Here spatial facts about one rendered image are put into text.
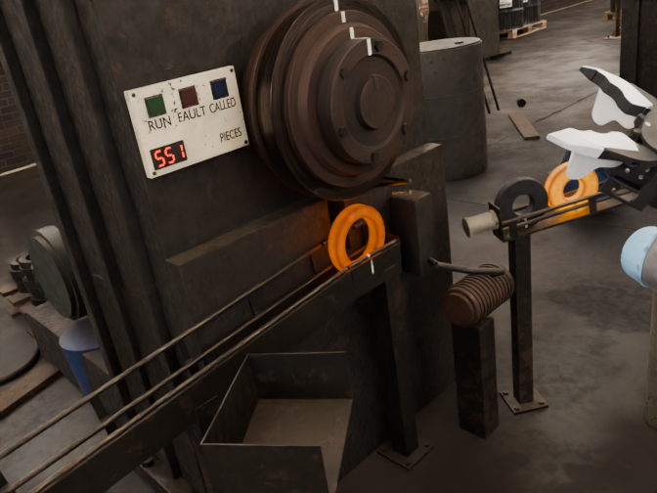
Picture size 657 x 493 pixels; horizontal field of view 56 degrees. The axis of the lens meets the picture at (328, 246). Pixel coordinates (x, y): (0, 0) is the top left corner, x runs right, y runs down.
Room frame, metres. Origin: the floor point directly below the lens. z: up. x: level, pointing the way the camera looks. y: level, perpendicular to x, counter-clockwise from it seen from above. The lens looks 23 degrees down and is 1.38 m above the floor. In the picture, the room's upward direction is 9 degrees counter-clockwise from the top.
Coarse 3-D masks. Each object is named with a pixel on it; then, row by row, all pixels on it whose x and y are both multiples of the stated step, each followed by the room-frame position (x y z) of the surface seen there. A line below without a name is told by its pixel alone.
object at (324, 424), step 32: (320, 352) 1.03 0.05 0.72; (256, 384) 1.07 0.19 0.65; (288, 384) 1.05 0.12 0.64; (320, 384) 1.03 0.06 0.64; (224, 416) 0.91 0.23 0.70; (256, 416) 1.02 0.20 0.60; (288, 416) 1.00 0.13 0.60; (320, 416) 0.99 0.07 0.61; (224, 448) 0.81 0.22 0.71; (256, 448) 0.79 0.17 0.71; (288, 448) 0.78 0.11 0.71; (320, 448) 0.77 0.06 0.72; (224, 480) 0.81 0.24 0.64; (256, 480) 0.80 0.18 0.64; (288, 480) 0.78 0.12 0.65; (320, 480) 0.77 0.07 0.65
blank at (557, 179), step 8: (560, 168) 1.68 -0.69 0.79; (552, 176) 1.67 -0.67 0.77; (560, 176) 1.67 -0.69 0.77; (584, 176) 1.67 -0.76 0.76; (592, 176) 1.68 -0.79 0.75; (552, 184) 1.66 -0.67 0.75; (560, 184) 1.67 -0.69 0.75; (584, 184) 1.67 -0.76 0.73; (592, 184) 1.68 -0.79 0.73; (552, 192) 1.66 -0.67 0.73; (560, 192) 1.67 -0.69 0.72; (576, 192) 1.70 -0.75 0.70; (584, 192) 1.67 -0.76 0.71; (592, 192) 1.68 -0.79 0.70; (552, 200) 1.66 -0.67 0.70; (560, 200) 1.67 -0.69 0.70; (568, 200) 1.67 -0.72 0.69; (560, 208) 1.67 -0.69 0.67; (584, 208) 1.67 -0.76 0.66
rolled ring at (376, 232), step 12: (360, 204) 1.50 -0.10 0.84; (348, 216) 1.45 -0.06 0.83; (360, 216) 1.48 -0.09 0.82; (372, 216) 1.51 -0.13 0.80; (336, 228) 1.44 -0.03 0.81; (348, 228) 1.45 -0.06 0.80; (372, 228) 1.52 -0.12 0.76; (384, 228) 1.54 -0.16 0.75; (336, 240) 1.42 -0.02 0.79; (372, 240) 1.52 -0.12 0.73; (336, 252) 1.42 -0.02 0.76; (336, 264) 1.43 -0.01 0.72; (348, 264) 1.44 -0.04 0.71
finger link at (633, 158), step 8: (640, 144) 0.62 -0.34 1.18; (608, 152) 0.60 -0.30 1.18; (616, 152) 0.60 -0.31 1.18; (624, 152) 0.60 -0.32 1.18; (632, 152) 0.60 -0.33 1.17; (640, 152) 0.61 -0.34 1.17; (648, 152) 0.61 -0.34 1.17; (616, 160) 0.61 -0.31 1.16; (624, 160) 0.60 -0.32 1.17; (632, 160) 0.60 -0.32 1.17; (640, 160) 0.60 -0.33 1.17; (648, 160) 0.60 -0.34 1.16; (656, 160) 0.60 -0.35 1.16; (640, 168) 0.60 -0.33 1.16
